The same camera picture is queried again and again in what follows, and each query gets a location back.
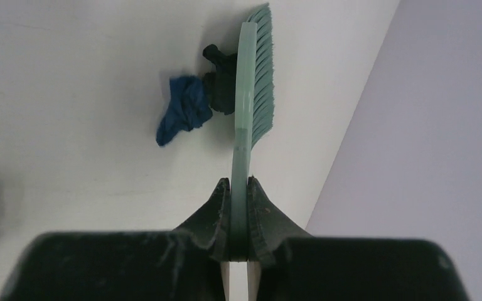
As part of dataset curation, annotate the black paper scrap far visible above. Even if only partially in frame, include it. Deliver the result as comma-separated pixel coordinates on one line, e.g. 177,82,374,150
202,44,237,115

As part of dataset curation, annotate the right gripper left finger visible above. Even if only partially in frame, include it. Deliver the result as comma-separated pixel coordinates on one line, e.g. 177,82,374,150
174,177,230,261

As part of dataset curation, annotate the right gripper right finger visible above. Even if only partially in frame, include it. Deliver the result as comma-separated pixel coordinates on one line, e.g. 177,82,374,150
247,176,310,266

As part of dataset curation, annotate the green hand brush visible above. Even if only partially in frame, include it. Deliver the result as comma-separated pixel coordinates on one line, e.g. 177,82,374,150
228,3,275,262

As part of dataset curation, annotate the dark blue paper scrap far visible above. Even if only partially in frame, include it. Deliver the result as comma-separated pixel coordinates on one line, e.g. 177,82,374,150
156,75,213,147

